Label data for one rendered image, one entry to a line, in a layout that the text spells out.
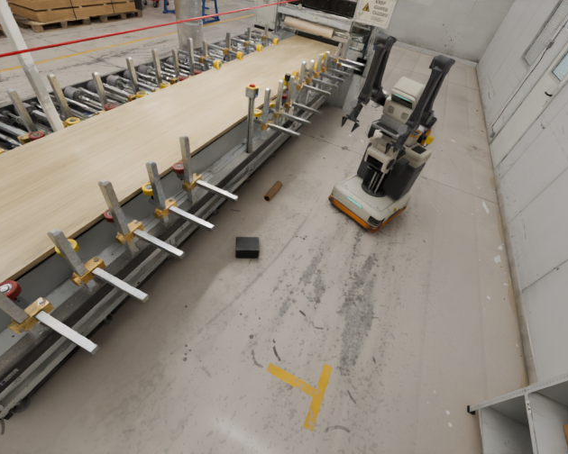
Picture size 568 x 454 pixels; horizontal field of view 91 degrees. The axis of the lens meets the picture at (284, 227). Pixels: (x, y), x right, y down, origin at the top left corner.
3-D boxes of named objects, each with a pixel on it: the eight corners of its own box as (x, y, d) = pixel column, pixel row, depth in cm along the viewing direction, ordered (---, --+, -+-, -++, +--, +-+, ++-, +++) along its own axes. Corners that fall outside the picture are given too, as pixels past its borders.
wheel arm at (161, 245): (185, 256, 139) (184, 250, 136) (180, 260, 137) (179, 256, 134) (117, 222, 148) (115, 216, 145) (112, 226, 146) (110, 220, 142)
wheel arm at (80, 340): (101, 348, 107) (97, 344, 104) (93, 356, 105) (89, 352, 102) (21, 298, 116) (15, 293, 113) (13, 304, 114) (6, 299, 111)
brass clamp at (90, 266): (107, 267, 133) (104, 260, 129) (82, 288, 124) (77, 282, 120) (97, 261, 134) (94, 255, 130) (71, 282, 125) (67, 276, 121)
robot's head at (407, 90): (402, 86, 218) (402, 73, 205) (426, 97, 209) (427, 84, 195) (390, 102, 219) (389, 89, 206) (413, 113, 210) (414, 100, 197)
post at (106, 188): (137, 250, 150) (110, 179, 116) (132, 255, 148) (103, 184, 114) (132, 248, 151) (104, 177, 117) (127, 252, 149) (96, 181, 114)
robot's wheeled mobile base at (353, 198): (361, 180, 343) (368, 163, 325) (405, 210, 315) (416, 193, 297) (325, 200, 307) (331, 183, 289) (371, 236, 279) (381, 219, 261)
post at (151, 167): (170, 227, 170) (155, 161, 136) (167, 231, 168) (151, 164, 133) (166, 225, 171) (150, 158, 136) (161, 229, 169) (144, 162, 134)
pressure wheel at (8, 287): (16, 314, 111) (-1, 301, 102) (2, 306, 112) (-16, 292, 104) (36, 298, 116) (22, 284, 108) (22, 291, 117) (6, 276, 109)
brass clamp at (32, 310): (56, 308, 115) (50, 303, 112) (22, 337, 106) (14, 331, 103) (45, 302, 117) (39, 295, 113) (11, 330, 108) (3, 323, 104)
